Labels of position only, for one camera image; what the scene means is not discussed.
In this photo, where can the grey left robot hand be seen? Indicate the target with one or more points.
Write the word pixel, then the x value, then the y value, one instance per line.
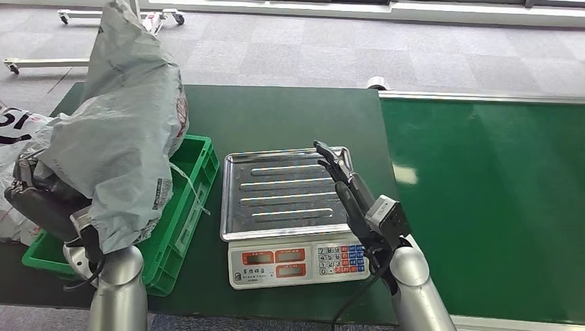
pixel 41 201

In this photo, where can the green plastic crate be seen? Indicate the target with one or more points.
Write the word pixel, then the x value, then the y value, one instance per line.
pixel 192 192

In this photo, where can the silver conveyor roller end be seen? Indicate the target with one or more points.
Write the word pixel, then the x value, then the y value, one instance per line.
pixel 377 83

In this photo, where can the white bag with black print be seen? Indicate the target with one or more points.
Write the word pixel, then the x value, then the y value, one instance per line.
pixel 18 123

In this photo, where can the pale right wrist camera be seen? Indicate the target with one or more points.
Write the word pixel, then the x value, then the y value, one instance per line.
pixel 388 217

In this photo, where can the green conveyor belt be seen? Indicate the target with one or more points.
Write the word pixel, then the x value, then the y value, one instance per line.
pixel 493 182

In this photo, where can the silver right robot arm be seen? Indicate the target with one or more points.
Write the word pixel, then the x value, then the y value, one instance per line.
pixel 418 297

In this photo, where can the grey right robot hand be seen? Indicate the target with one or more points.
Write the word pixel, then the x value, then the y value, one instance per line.
pixel 356 201

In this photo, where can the white wheeled stand frame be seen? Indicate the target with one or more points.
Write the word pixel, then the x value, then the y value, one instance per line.
pixel 45 62

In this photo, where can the white scale with steel tray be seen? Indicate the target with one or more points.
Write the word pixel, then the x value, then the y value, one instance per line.
pixel 283 201

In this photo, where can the silver conveyor side rail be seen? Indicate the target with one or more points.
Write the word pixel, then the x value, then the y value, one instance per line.
pixel 480 97

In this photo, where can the white conveyor side rail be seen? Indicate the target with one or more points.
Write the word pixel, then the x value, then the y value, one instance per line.
pixel 516 323

